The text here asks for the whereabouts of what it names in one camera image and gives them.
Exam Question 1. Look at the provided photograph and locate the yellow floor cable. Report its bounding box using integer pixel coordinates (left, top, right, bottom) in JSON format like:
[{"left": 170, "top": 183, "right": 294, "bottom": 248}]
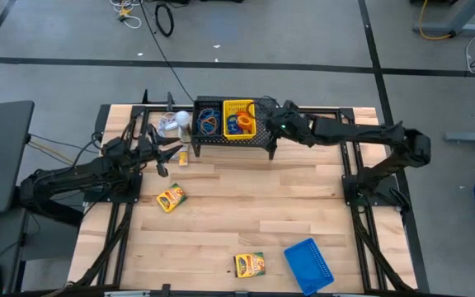
[{"left": 417, "top": 0, "right": 455, "bottom": 41}]

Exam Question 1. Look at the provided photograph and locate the yellow crayon box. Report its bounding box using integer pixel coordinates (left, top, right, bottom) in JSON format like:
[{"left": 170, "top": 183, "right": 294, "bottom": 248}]
[
  {"left": 156, "top": 183, "right": 188, "bottom": 214},
  {"left": 233, "top": 252, "right": 266, "bottom": 279}
]

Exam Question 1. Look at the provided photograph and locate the yellow plastic slotted basket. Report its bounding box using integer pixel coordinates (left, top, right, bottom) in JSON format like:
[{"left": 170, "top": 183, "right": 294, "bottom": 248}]
[{"left": 222, "top": 99, "right": 258, "bottom": 141}]

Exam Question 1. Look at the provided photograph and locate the orange rubber band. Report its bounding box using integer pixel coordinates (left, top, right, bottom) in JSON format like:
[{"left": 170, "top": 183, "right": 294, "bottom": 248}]
[{"left": 200, "top": 116, "right": 219, "bottom": 136}]

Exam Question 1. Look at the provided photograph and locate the white cable with yellow plug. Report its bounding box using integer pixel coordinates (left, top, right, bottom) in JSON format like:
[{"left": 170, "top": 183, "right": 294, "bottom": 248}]
[{"left": 109, "top": 0, "right": 143, "bottom": 30}]

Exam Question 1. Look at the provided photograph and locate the black mesh tray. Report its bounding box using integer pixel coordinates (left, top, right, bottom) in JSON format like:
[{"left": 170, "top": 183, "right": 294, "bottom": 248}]
[{"left": 191, "top": 100, "right": 225, "bottom": 139}]

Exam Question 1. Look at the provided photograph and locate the coiled black cable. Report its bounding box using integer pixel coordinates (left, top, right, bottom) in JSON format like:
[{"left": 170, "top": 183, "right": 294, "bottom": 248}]
[{"left": 154, "top": 2, "right": 176, "bottom": 38}]

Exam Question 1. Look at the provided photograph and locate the grey desk foot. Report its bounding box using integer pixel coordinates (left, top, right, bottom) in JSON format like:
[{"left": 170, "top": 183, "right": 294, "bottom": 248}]
[{"left": 444, "top": 128, "right": 475, "bottom": 145}]

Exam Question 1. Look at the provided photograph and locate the white light bulb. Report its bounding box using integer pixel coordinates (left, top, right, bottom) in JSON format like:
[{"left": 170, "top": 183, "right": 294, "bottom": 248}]
[{"left": 174, "top": 110, "right": 192, "bottom": 128}]

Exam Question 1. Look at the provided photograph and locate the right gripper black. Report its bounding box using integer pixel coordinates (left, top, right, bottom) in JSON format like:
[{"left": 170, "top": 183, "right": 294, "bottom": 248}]
[{"left": 256, "top": 100, "right": 317, "bottom": 145}]

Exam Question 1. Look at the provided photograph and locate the black desk foot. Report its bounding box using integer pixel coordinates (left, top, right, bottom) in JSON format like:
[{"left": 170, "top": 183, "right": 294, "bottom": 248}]
[{"left": 35, "top": 201, "right": 84, "bottom": 227}]

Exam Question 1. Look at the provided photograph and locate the blue plastic tray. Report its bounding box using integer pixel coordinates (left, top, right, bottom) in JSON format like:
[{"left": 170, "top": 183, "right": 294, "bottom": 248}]
[{"left": 283, "top": 238, "right": 336, "bottom": 297}]

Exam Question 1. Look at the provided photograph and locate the black mesh desk riser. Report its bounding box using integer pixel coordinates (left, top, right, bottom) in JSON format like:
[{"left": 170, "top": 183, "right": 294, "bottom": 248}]
[{"left": 190, "top": 95, "right": 282, "bottom": 161}]

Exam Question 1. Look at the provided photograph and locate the yellow-orange coil keychain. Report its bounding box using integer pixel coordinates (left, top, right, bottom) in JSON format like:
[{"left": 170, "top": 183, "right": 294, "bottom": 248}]
[{"left": 236, "top": 114, "right": 254, "bottom": 132}]

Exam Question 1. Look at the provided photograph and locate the black metal table frame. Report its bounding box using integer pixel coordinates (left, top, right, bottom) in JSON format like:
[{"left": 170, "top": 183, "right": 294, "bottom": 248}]
[{"left": 95, "top": 88, "right": 430, "bottom": 297}]

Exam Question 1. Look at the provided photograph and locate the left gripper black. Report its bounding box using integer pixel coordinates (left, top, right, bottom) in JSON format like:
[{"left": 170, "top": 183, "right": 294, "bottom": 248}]
[{"left": 136, "top": 123, "right": 184, "bottom": 177}]

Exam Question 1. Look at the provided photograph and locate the long black floor cable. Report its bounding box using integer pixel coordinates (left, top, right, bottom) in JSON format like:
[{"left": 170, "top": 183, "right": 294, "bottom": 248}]
[{"left": 138, "top": 0, "right": 200, "bottom": 106}]

